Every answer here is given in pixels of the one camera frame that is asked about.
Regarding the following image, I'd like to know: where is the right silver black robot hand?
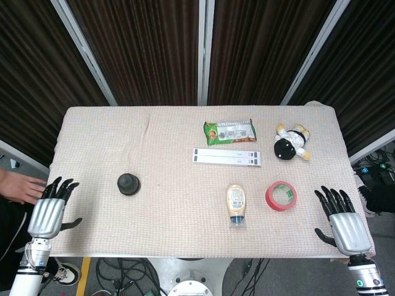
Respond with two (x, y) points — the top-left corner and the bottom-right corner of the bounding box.
(314, 185), (373, 257)

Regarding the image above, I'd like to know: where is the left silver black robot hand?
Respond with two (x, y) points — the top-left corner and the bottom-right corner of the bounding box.
(27, 176), (83, 240)

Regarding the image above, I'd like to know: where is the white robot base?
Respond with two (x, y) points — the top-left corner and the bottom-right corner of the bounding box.
(144, 257), (233, 296)

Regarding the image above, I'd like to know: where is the person's bare hand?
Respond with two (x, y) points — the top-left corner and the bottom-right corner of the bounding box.
(0, 168), (48, 205)

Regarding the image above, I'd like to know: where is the black trouser leg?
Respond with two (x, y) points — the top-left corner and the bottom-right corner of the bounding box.
(0, 197), (32, 265)

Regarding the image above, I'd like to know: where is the black power strip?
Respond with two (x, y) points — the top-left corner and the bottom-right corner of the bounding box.
(354, 162), (395, 191)

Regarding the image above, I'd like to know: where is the red tape roll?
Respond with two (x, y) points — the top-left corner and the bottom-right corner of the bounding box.
(265, 181), (298, 213)

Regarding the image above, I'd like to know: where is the black white plush doll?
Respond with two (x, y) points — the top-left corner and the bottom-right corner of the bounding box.
(273, 123), (312, 162)

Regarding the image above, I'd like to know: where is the mayonnaise squeeze bottle blue cap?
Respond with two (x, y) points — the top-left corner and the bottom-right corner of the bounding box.
(226, 184), (247, 229)

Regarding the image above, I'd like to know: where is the beige waffle table cloth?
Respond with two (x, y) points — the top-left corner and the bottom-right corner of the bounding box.
(46, 101), (377, 263)

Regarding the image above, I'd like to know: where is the dark ribbed partition panel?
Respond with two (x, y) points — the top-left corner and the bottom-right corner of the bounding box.
(65, 0), (201, 106)
(0, 0), (109, 169)
(288, 0), (395, 157)
(207, 0), (338, 106)

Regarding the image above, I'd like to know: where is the white folding stand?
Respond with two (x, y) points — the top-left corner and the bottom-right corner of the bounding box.
(192, 147), (263, 168)

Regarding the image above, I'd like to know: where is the green snack packet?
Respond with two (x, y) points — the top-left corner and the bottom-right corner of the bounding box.
(202, 119), (257, 146)

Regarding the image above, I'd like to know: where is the aluminium partition rail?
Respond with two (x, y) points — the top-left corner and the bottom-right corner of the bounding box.
(349, 128), (395, 165)
(0, 139), (51, 178)

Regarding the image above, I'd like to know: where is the black cable bundle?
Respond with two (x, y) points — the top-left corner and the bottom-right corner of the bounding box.
(94, 257), (162, 296)

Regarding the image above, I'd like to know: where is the black cable with green plug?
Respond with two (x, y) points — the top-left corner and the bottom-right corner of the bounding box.
(230, 258), (270, 296)

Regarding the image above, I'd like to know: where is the aluminium partition post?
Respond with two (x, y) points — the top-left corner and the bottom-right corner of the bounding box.
(280, 0), (352, 106)
(50, 0), (119, 107)
(197, 0), (215, 106)

